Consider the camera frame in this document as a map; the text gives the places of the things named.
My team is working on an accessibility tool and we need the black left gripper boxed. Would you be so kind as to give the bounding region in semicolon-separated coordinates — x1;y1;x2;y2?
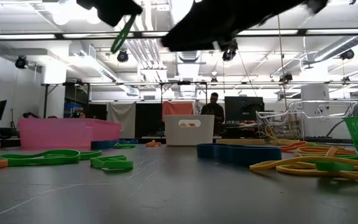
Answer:
76;0;144;27

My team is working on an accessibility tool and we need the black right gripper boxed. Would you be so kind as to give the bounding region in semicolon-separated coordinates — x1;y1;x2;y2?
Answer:
161;0;260;52

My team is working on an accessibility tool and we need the long blue rubber band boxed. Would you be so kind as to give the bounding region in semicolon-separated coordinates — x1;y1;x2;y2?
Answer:
91;139;127;151
196;143;283;166

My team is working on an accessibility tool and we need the yellow rubber band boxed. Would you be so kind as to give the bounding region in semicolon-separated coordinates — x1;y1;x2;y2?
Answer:
264;124;281;141
249;155;358;175

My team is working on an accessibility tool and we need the small orange rubber band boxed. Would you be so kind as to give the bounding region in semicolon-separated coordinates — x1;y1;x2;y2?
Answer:
280;141;309;152

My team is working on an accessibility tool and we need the orange hanging cloth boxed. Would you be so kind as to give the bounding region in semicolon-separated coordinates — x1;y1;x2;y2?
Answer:
162;101;195;122

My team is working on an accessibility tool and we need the patterned hanging cloth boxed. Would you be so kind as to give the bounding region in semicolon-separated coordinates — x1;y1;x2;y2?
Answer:
193;100;204;115

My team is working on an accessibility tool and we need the person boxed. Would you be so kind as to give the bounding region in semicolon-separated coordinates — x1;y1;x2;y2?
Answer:
200;92;226;125

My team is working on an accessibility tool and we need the black monitor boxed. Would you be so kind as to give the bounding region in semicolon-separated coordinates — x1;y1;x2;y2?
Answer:
224;96;265;122

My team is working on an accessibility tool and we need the white plastic basket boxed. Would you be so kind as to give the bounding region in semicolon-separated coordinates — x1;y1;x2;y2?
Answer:
164;114;216;146

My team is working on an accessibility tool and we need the grey hanging cloth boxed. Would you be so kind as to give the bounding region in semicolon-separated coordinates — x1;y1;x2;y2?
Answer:
106;101;137;139

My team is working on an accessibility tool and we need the pink plastic basket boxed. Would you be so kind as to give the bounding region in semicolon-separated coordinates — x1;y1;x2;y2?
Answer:
18;117;122;149

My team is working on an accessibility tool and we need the white cabinet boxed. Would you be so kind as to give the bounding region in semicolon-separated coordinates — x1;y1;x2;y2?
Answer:
300;83;331;138

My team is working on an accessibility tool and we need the clear plastic bin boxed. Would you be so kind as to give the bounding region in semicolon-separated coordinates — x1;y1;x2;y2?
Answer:
255;100;358;141

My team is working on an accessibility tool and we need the dark table mat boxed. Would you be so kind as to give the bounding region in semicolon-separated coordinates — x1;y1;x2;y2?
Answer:
0;138;358;224

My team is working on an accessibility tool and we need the white wall box unit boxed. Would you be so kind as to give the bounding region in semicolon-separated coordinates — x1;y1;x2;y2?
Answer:
40;63;67;85

